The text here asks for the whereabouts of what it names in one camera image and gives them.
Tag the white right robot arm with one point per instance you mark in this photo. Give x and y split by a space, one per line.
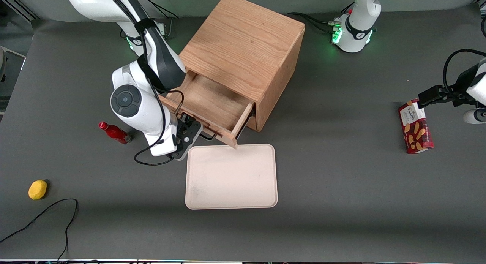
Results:
133 104

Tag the oak wooden drawer cabinet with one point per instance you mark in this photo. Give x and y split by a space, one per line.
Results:
243 43

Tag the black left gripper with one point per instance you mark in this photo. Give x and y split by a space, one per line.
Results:
458 84

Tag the red tartan shortbread box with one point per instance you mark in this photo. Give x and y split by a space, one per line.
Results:
415 133

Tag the red bottle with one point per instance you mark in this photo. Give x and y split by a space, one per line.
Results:
115 133

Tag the yellow lemon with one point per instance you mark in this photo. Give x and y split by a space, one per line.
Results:
37 189

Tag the aluminium frame rail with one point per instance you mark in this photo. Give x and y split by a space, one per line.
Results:
482 5
21 7

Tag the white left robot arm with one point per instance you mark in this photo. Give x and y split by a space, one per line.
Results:
360 13

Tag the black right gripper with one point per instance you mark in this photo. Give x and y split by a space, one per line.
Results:
188 126

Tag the cream rectangular plastic tray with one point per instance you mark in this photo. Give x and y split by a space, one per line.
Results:
231 176

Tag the grey rounded background object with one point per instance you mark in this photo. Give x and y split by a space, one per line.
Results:
2 62

